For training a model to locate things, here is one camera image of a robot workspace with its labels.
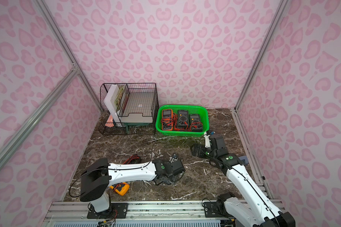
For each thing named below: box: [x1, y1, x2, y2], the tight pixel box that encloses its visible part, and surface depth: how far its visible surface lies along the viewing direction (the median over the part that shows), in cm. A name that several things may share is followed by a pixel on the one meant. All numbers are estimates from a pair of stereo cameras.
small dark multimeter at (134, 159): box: [122, 154, 142, 165], surface depth 90 cm
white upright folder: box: [103, 84, 123, 127], surface depth 95 cm
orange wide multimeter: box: [161, 109, 174, 131], surface depth 103 cm
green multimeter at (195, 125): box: [188, 113, 204, 132], surface depth 103 cm
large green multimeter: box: [177, 110, 189, 131], surface depth 103 cm
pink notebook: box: [105, 114, 115, 128], surface depth 106 cm
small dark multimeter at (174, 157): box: [168, 151, 179, 164], surface depth 94 cm
